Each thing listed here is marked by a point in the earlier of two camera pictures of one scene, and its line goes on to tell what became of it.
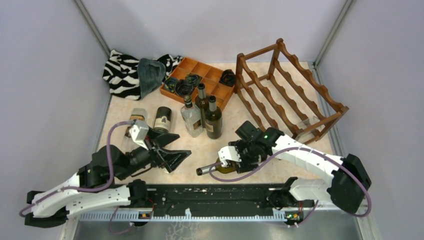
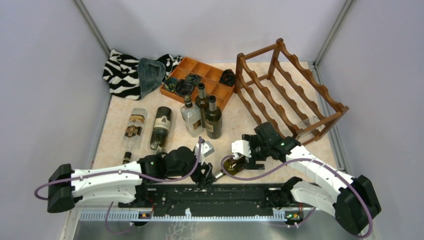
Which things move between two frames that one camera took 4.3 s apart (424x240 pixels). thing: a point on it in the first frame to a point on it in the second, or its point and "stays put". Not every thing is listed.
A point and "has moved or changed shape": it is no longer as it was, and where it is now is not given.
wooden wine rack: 285,95 stays put
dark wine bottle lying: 162,119 stays put
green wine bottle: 218,167 has moved or changed shape
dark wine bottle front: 213,119 stays put
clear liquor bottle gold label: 137,114 stays put
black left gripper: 171,159 to 204,179
